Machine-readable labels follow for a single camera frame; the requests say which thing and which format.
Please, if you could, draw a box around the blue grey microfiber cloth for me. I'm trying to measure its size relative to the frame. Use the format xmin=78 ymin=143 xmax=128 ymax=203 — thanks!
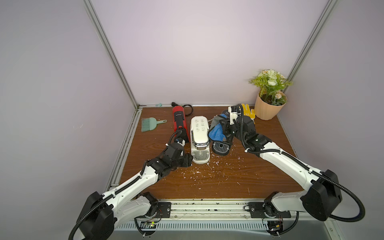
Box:
xmin=209 ymin=114 xmax=227 ymax=142

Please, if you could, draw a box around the black coffee machine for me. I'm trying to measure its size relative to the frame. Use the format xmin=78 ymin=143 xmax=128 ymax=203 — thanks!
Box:
xmin=210 ymin=110 xmax=231 ymax=156

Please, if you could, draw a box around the white coffee machine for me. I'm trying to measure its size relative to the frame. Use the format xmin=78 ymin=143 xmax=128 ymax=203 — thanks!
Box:
xmin=190 ymin=116 xmax=210 ymax=164

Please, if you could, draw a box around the red coffee machine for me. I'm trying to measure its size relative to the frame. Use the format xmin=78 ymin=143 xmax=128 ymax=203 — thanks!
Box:
xmin=172 ymin=103 xmax=190 ymax=143

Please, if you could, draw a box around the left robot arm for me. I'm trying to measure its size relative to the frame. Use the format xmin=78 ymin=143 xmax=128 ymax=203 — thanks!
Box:
xmin=68 ymin=130 xmax=193 ymax=240

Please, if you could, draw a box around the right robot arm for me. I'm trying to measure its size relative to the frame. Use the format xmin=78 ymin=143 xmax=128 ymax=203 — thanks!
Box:
xmin=219 ymin=104 xmax=366 ymax=237

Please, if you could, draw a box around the yellow work glove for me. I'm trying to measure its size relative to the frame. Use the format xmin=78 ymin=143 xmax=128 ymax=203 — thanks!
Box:
xmin=242 ymin=104 xmax=256 ymax=120

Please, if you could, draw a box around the green hand brush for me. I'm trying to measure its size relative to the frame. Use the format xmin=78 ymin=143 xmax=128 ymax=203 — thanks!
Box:
xmin=141 ymin=117 xmax=167 ymax=133

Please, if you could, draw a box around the potted artificial plant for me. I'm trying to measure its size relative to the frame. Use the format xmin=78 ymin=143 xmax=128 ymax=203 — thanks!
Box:
xmin=249 ymin=69 xmax=293 ymax=121

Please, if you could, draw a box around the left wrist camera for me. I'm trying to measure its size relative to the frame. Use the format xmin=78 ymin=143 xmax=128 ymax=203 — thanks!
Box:
xmin=174 ymin=137 xmax=186 ymax=147

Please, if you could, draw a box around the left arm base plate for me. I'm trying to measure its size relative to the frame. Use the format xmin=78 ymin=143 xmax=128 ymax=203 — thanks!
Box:
xmin=138 ymin=202 xmax=172 ymax=219

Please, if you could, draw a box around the black power cord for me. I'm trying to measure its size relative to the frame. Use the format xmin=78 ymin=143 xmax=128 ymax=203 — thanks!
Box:
xmin=170 ymin=102 xmax=194 ymax=117

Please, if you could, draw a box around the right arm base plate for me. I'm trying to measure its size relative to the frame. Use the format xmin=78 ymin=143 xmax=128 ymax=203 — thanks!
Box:
xmin=244 ymin=202 xmax=292 ymax=219

